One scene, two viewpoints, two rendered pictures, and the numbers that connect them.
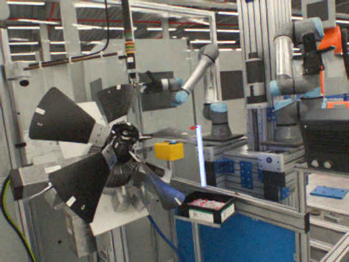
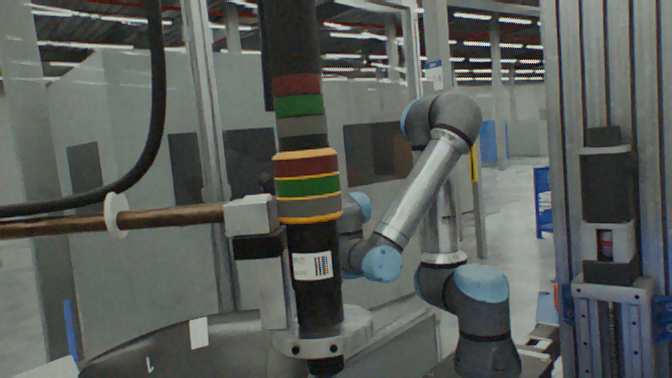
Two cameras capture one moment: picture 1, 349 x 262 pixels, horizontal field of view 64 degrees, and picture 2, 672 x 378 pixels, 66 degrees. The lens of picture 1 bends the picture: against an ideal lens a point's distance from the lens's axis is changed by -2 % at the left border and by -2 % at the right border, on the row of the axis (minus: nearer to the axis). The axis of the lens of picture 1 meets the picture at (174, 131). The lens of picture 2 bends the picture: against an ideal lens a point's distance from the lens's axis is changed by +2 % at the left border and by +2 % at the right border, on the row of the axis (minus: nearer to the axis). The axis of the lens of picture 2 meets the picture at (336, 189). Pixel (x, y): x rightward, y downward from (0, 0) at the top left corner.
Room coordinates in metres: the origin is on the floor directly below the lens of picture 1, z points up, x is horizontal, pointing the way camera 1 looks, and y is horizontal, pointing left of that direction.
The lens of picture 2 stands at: (0.89, 0.20, 1.60)
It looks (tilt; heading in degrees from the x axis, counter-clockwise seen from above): 5 degrees down; 349
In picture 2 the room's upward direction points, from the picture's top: 5 degrees counter-clockwise
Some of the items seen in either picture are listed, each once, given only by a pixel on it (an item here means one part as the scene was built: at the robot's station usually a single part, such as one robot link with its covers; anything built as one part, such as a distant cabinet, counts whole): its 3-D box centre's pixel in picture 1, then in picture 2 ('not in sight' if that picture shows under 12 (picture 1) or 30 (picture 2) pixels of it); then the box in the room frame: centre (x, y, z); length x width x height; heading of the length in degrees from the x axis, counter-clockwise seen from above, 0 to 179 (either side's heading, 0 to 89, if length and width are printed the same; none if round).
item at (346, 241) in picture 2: (176, 97); (351, 254); (2.01, -0.04, 1.34); 0.11 x 0.08 x 0.11; 13
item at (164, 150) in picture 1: (169, 151); not in sight; (1.68, 0.05, 1.02); 0.16 x 0.10 x 0.11; 37
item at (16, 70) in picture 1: (16, 70); not in sight; (1.41, 0.75, 1.55); 0.10 x 0.07 x 0.09; 72
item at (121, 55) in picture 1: (129, 61); (301, 267); (1.23, 0.16, 1.51); 0.09 x 0.07 x 0.10; 72
